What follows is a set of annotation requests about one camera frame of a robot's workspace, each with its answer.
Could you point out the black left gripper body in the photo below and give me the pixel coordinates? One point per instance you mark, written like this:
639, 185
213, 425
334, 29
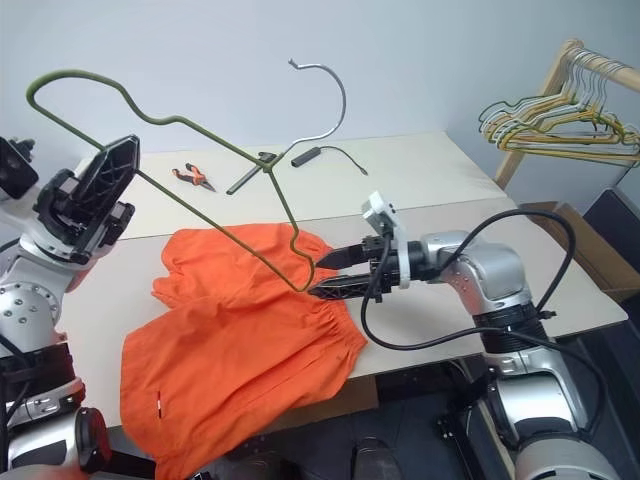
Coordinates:
60, 210

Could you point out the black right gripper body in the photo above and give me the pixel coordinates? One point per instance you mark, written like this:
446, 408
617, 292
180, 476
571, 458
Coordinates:
382, 270

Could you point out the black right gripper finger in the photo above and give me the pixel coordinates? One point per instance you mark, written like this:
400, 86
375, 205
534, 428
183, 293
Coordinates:
342, 256
342, 288

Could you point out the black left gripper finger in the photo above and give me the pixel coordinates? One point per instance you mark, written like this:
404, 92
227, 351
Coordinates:
107, 175
121, 220

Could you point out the orange shorts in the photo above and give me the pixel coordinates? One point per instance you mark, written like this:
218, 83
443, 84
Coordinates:
235, 360

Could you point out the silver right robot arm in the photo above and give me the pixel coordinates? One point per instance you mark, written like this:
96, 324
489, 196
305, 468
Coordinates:
495, 270

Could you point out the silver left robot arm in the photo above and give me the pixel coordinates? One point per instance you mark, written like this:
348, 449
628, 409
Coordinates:
30, 300

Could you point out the black metal rod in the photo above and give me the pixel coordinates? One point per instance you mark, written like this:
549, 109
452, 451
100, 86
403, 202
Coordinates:
245, 179

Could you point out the dark rounded shape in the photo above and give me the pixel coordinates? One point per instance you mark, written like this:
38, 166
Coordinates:
372, 457

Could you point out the wooden clothes rack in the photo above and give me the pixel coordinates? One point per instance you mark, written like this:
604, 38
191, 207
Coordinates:
515, 160

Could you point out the brown cardboard box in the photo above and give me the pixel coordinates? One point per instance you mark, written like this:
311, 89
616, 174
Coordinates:
595, 260

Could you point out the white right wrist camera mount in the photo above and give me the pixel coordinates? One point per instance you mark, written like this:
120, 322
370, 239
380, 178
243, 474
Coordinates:
380, 207

